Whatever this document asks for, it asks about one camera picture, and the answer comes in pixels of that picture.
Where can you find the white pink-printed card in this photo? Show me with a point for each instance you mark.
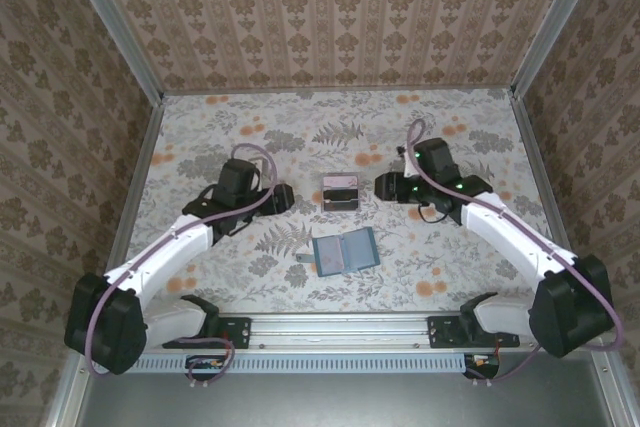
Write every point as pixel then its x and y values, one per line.
pixel 340 181

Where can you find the black credit card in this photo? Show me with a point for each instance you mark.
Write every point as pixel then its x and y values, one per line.
pixel 340 194

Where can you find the blue leather card holder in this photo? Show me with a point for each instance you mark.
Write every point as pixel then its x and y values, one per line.
pixel 357 252

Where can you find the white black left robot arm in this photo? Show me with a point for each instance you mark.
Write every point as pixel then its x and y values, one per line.
pixel 165 252

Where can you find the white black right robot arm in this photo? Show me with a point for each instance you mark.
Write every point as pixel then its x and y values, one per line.
pixel 505 232

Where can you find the pale pink card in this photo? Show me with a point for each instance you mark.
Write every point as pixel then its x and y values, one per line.
pixel 330 262

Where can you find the black controller board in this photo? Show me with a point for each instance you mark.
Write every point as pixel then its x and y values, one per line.
pixel 482 366
pixel 205 367

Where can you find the grey metal panel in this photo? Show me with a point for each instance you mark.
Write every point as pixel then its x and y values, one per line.
pixel 325 402

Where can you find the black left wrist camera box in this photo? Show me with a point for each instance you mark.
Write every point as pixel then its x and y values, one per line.
pixel 239 179

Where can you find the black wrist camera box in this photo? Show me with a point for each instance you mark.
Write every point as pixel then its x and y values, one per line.
pixel 437 157
pixel 239 179

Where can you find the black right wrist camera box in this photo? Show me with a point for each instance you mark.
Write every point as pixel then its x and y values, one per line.
pixel 437 157

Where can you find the aluminium table side rail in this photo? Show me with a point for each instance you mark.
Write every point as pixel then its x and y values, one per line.
pixel 532 147
pixel 145 147

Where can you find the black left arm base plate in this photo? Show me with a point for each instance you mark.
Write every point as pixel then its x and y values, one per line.
pixel 237 332

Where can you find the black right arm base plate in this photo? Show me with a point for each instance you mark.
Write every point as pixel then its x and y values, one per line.
pixel 442 332

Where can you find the aluminium mounting rail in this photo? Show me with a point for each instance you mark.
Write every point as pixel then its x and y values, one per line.
pixel 340 332

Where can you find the aluminium frame post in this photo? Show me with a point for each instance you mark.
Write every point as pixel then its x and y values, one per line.
pixel 551 22
pixel 115 22

